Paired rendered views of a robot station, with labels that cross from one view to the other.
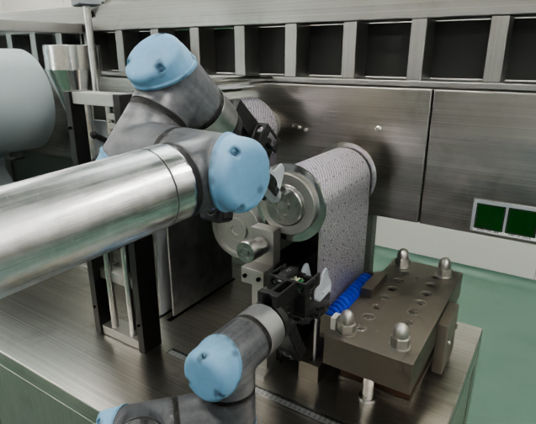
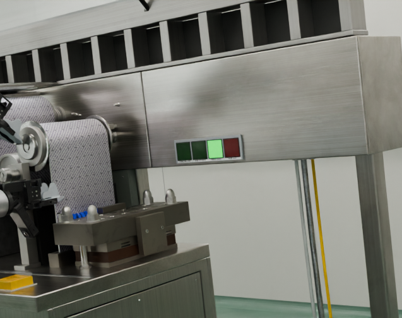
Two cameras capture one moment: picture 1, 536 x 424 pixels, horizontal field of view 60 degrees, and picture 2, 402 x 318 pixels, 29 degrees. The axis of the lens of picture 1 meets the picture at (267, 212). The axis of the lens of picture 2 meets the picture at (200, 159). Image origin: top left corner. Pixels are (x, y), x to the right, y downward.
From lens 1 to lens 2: 1.64 m
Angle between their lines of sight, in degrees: 17
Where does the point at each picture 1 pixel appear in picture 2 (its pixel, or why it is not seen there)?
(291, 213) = (30, 149)
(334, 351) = (58, 233)
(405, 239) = (359, 289)
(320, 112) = (86, 100)
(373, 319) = not seen: hidden behind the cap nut
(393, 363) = (83, 227)
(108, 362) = not seen: outside the picture
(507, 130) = (180, 90)
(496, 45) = (165, 39)
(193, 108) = not seen: outside the picture
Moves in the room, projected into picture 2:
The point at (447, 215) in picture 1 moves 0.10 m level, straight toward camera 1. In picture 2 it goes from (165, 157) to (146, 160)
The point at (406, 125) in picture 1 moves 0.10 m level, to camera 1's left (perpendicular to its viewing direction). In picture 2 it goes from (132, 99) to (101, 102)
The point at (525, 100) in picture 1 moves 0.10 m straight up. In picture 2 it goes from (183, 69) to (179, 35)
